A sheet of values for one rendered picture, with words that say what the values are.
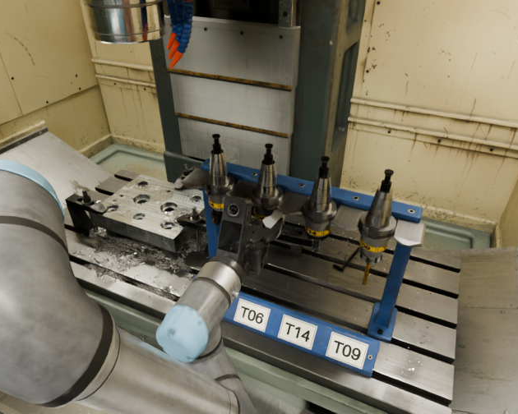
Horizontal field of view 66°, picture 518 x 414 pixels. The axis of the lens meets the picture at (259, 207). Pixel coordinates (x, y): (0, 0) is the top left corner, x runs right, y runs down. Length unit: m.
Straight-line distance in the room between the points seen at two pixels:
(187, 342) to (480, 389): 0.72
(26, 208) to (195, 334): 0.30
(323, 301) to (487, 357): 0.41
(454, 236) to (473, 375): 0.85
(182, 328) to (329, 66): 0.93
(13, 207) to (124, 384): 0.19
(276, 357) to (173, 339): 0.36
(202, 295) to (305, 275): 0.49
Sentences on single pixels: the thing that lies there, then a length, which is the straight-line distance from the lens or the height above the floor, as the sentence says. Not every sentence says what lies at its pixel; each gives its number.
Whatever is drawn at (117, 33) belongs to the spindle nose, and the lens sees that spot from 0.92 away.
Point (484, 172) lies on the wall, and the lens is 1.76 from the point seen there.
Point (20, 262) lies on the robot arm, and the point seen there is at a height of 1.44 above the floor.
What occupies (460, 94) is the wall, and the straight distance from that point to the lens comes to 1.63.
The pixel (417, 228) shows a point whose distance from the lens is 0.77.
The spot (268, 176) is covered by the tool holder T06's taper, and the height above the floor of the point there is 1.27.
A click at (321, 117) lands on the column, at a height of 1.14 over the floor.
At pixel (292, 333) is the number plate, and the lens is 0.91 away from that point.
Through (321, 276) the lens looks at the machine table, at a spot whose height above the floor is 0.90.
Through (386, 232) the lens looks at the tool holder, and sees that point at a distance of 0.73.
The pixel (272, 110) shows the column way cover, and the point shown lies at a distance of 1.36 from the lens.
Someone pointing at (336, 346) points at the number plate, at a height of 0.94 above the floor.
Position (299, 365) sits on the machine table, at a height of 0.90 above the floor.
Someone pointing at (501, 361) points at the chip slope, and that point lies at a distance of 1.15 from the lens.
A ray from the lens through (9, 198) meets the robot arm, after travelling 0.43.
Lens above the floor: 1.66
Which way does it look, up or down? 36 degrees down
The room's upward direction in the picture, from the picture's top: straight up
